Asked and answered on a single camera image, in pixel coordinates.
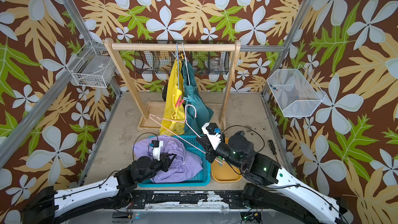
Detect teal plastic basket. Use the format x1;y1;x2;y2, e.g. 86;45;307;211
133;135;211;188

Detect black mesh basket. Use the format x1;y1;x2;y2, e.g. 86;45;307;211
132;51;230;75

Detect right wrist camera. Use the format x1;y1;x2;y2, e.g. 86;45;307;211
202;122;223;150

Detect wooden clothes rack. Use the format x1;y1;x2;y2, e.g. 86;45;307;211
104;38;241;132

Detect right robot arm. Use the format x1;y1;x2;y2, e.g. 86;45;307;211
197;131;348;224

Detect white wire basket right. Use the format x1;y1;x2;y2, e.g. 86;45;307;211
267;65;326;118

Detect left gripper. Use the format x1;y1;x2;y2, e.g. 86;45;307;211
138;151;177;183

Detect white wire hanger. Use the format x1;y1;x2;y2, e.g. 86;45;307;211
181;43;191;86

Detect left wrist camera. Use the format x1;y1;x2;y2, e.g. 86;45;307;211
149;140;163;161

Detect yellow plastic tray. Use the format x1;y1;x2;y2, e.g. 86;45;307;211
211;136;243;183

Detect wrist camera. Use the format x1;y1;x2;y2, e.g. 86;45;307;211
149;140;163;161
202;122;223;150

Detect yellow shorts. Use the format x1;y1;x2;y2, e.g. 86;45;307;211
160;60;185;136

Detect blue clothespin on green shorts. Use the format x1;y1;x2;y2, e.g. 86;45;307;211
183;95;195;104

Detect pink wire hanger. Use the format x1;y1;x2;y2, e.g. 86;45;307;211
149;114;206;154

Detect black tool case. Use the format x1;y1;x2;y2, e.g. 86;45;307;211
162;85;168;101

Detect purple shorts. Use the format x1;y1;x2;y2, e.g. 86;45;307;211
133;135;204;184

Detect green shorts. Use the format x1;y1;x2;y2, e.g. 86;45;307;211
181;63;214;135

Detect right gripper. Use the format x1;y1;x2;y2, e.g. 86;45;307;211
196;136;247;172

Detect white wire basket left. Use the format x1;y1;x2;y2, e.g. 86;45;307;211
69;41;116;88

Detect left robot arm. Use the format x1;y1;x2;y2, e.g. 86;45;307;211
21;153;176;224

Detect black handled screwdriver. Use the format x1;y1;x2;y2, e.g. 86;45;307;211
267;140;277;156

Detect white wire basket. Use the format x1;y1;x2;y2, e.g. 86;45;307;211
267;65;326;118
69;41;116;88

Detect black mounting rail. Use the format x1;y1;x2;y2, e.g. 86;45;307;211
104;190;265;209

